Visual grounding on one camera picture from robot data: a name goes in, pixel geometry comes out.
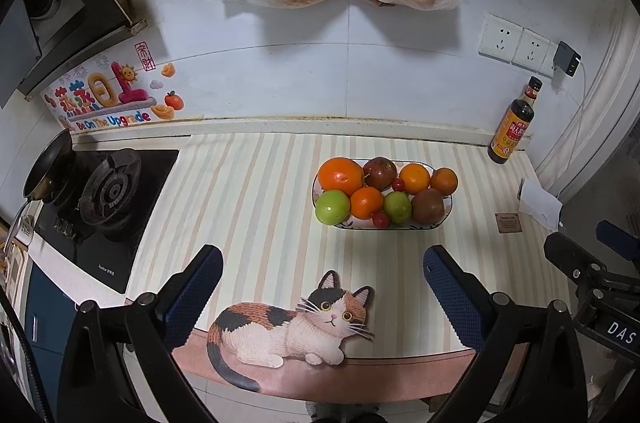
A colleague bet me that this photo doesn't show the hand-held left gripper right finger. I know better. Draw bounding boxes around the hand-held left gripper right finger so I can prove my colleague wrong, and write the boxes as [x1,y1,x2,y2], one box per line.
[422,244,604,423]

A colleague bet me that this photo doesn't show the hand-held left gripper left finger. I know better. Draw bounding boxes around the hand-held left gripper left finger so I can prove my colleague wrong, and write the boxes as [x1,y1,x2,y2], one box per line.
[57,244,225,423]

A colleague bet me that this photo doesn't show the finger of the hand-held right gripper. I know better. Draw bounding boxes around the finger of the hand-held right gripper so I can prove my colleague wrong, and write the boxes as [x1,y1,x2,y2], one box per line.
[595,220,640,257]
[543,232,621,300]

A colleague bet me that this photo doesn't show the large red apple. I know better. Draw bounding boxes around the large red apple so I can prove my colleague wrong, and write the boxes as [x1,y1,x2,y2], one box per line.
[362,156,399,192]
[410,188,446,225]

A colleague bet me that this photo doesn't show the small green apple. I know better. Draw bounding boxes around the small green apple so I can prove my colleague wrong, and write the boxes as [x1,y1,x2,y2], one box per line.
[383,191,413,225]

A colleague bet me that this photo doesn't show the small dark orange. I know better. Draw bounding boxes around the small dark orange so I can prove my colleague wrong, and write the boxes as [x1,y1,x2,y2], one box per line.
[429,167,459,197]

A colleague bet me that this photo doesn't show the floral oval plate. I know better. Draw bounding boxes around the floral oval plate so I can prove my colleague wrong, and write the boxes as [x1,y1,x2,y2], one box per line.
[312,158,455,232]

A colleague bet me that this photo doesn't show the large green apple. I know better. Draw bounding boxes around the large green apple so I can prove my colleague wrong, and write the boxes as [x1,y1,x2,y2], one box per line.
[314,190,352,226]

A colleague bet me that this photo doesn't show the large orange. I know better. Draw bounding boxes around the large orange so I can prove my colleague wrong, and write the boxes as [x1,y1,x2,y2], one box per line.
[317,157,365,203]

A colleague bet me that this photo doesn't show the white paper sheet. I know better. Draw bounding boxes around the white paper sheet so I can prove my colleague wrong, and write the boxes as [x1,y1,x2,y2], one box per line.
[517,176,564,227]

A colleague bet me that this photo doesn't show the brown square card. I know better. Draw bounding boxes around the brown square card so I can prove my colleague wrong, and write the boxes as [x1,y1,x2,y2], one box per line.
[494,211,524,234]

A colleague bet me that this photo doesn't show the striped cat print mat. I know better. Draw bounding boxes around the striped cat print mat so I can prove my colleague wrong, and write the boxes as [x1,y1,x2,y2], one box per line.
[125,132,577,405]

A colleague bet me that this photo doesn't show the medium orange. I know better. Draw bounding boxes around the medium orange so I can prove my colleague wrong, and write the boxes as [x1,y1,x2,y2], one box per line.
[398,162,432,196]

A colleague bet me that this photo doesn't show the tangerine with stem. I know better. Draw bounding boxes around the tangerine with stem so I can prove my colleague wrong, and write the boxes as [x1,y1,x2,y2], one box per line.
[349,186,385,221]

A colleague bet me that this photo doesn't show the black gas stove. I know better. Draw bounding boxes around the black gas stove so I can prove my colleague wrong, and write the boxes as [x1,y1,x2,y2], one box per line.
[30,148,180,295]

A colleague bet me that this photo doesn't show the dark sauce bottle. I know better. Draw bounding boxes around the dark sauce bottle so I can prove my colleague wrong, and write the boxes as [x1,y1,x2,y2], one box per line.
[487,76,544,165]

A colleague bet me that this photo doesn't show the blue cabinet door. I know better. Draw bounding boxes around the blue cabinet door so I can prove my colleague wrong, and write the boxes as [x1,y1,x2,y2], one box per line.
[23,262,77,405]

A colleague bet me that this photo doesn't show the black plug charger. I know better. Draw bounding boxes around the black plug charger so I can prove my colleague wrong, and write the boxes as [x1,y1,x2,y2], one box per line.
[552,40,583,77]

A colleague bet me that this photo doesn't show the black frying pan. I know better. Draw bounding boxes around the black frying pan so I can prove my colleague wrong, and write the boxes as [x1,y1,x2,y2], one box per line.
[0,128,79,255]

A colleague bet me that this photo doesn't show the black range hood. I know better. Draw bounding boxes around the black range hood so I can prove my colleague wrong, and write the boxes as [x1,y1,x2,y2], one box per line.
[0,0,149,110]

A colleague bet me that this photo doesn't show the white charger cable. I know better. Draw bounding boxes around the white charger cable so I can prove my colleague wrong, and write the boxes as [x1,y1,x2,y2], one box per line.
[549,60,594,185]

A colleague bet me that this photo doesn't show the white wall socket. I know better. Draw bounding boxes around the white wall socket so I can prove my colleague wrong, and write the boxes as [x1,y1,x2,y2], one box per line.
[510,28,560,78]
[478,14,525,64]

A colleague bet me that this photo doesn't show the colourful wall sticker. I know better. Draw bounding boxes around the colourful wall sticker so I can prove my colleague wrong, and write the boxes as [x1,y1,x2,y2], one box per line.
[40,40,186,133]

